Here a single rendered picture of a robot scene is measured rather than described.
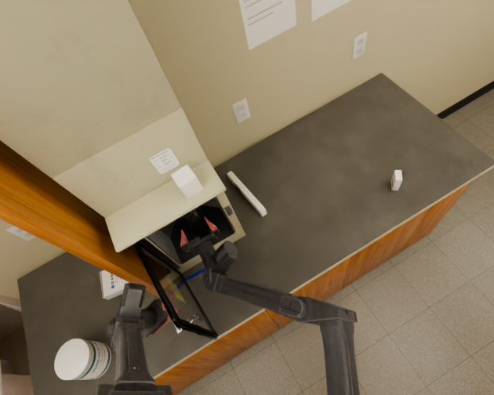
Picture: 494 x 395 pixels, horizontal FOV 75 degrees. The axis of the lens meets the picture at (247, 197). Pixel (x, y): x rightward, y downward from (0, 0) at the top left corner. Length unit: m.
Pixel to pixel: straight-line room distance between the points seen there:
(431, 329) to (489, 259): 0.59
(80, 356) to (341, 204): 1.14
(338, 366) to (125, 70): 0.71
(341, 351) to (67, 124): 0.70
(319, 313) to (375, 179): 0.87
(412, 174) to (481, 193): 1.26
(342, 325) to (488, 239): 1.96
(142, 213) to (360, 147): 1.06
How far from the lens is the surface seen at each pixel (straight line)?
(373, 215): 1.43
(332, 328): 0.76
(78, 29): 0.64
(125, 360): 0.67
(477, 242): 2.58
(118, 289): 1.49
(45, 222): 0.80
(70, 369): 1.39
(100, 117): 0.73
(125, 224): 0.91
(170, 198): 0.88
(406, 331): 2.29
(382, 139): 1.64
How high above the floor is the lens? 2.21
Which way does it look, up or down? 60 degrees down
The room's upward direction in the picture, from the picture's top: 21 degrees counter-clockwise
